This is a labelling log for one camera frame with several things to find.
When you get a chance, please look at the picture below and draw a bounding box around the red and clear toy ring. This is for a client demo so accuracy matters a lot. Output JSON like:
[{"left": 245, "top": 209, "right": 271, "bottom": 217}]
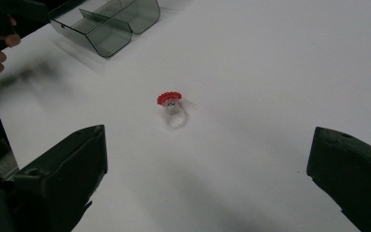
[{"left": 157, "top": 91, "right": 187, "bottom": 131}]

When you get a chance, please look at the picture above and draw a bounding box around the smoky transparent divided box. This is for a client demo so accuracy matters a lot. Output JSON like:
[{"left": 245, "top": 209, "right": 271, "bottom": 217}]
[{"left": 49, "top": 0, "right": 161, "bottom": 59}]

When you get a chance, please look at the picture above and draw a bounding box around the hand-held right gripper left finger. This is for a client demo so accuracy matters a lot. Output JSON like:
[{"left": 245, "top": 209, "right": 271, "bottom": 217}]
[{"left": 10, "top": 124, "right": 109, "bottom": 232}]

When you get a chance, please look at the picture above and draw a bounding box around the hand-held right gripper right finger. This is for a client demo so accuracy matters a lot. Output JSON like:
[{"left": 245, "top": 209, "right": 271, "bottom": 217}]
[{"left": 305, "top": 126, "right": 371, "bottom": 232}]

